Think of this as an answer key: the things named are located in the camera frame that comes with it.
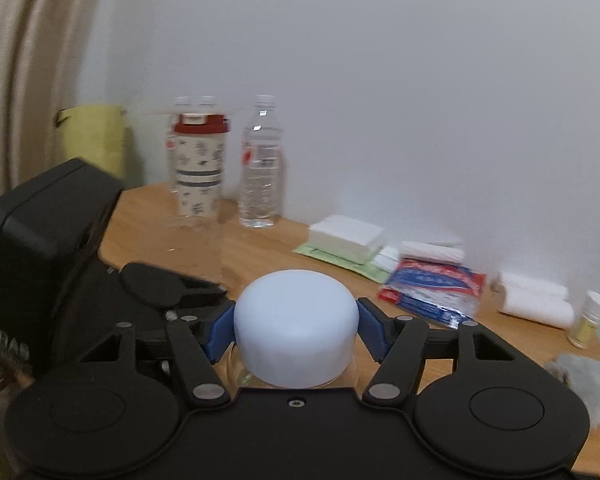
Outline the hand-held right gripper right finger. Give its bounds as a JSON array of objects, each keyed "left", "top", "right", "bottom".
[{"left": 357, "top": 297, "right": 518, "bottom": 407}]

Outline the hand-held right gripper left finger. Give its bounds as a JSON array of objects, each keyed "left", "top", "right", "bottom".
[{"left": 75, "top": 305, "right": 237, "bottom": 408}]

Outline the white bottle cap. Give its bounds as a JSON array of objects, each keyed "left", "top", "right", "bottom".
[{"left": 233, "top": 270, "right": 359, "bottom": 389}]

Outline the white tissue stack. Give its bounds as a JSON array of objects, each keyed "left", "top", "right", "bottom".
[{"left": 307, "top": 214, "right": 385, "bottom": 265}]

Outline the white pill bottle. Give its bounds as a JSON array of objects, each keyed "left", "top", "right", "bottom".
[{"left": 567, "top": 290, "right": 600, "bottom": 350}]

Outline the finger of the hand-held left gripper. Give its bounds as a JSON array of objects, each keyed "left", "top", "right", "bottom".
[{"left": 117, "top": 261, "right": 227, "bottom": 310}]

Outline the tall plastic water bottle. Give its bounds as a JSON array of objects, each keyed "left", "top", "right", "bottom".
[{"left": 237, "top": 94, "right": 285, "bottom": 229}]

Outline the blue red dental floss bag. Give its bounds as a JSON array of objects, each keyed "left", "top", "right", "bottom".
[{"left": 378, "top": 259, "right": 487, "bottom": 329}]

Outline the grey cloth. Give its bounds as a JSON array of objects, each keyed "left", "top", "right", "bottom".
[{"left": 545, "top": 353, "right": 600, "bottom": 428}]

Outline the white paper roll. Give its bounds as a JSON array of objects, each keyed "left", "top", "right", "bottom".
[
  {"left": 497, "top": 271, "right": 568, "bottom": 298},
  {"left": 497, "top": 285, "right": 576, "bottom": 330}
]

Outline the rolled white tissue pack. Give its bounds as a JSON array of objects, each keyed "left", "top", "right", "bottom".
[{"left": 399, "top": 240, "right": 465, "bottom": 265}]

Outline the yellow bag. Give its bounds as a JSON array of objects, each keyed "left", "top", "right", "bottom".
[{"left": 56, "top": 105, "right": 129, "bottom": 181}]

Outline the beige curtain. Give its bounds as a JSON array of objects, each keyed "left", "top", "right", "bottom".
[{"left": 0, "top": 0, "right": 112, "bottom": 216}]

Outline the light green paper sheet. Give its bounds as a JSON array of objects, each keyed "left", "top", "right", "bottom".
[{"left": 292, "top": 242, "right": 392, "bottom": 283}]

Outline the floral tumbler with red lid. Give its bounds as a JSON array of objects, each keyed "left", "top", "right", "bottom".
[{"left": 171, "top": 112, "right": 231, "bottom": 221}]

